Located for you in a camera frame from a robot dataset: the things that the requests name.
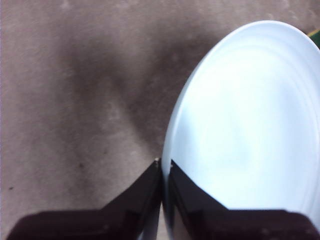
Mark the light blue round plate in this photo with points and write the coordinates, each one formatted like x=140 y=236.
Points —
x=245 y=120

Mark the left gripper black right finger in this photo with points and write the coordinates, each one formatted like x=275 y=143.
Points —
x=225 y=225

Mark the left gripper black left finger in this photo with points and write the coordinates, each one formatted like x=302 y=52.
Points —
x=120 y=222

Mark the yellow sponge with green scourer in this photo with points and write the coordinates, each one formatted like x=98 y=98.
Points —
x=316 y=37

